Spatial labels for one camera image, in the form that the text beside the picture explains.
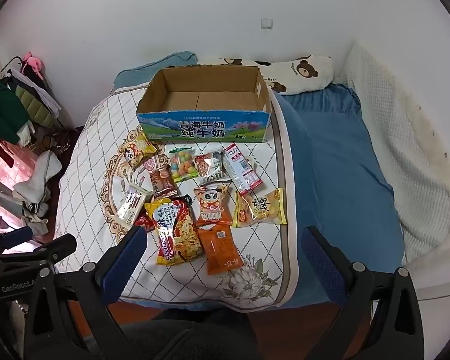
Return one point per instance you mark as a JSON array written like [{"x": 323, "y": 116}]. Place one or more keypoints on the pink plush toy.
[{"x": 33, "y": 63}]

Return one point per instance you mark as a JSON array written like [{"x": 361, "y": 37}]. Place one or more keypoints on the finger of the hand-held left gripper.
[
  {"x": 17, "y": 236},
  {"x": 56, "y": 247}
]

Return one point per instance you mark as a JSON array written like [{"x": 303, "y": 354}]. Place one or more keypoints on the clear bag of colourful candy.
[{"x": 183, "y": 165}]

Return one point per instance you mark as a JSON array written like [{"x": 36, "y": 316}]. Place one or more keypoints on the dark green garment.
[{"x": 3, "y": 108}]

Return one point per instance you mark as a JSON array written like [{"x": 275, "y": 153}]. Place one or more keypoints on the beige cookie packet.
[{"x": 132, "y": 206}]

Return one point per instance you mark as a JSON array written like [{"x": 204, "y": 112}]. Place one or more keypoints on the bear print pillow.
[{"x": 303, "y": 73}]

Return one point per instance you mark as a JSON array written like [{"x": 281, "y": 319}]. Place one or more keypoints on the yellow bread packet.
[{"x": 260, "y": 208}]

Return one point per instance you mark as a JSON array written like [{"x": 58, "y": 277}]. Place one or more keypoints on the instant noodle packet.
[{"x": 176, "y": 228}]

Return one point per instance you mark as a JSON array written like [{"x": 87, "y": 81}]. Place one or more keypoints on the light blue towel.
[{"x": 150, "y": 67}]

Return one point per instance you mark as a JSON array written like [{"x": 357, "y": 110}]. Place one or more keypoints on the blue blanket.
[{"x": 333, "y": 165}]

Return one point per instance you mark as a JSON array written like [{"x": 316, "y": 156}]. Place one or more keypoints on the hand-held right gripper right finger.
[{"x": 322, "y": 266}]

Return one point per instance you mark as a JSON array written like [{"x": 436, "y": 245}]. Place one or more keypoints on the white wall switch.
[{"x": 267, "y": 23}]

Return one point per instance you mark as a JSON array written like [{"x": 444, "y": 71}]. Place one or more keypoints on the dark cloth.
[{"x": 187, "y": 335}]

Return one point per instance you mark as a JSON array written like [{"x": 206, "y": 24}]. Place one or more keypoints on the small red snack packet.
[{"x": 144, "y": 221}]

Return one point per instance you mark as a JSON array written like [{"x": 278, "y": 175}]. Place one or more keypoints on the silver snack packet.
[{"x": 209, "y": 165}]

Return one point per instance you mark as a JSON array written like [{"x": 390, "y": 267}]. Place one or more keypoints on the plain orange snack packet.
[{"x": 221, "y": 249}]

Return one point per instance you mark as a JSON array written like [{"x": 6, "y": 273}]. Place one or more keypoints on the white textured bedspread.
[{"x": 405, "y": 138}]

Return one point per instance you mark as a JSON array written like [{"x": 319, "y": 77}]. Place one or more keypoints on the olive padded garment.
[{"x": 37, "y": 103}]

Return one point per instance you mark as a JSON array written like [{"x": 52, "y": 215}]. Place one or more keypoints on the yellow panda snack packet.
[{"x": 137, "y": 150}]

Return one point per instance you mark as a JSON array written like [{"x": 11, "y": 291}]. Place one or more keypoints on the long red white packet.
[{"x": 242, "y": 170}]

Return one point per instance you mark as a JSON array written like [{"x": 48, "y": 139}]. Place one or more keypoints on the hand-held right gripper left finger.
[{"x": 123, "y": 262}]

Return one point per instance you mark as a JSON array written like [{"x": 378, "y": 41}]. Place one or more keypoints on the orange panda snack packet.
[{"x": 212, "y": 204}]

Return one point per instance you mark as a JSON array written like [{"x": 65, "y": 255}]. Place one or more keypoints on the white quilted floral bedcover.
[{"x": 90, "y": 165}]

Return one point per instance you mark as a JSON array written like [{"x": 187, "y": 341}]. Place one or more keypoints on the brown snack packet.
[{"x": 163, "y": 183}]

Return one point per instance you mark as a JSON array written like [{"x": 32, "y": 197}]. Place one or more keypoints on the white garment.
[{"x": 37, "y": 180}]

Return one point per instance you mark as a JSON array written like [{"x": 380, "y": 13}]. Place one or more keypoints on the blue and green package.
[{"x": 210, "y": 127}]

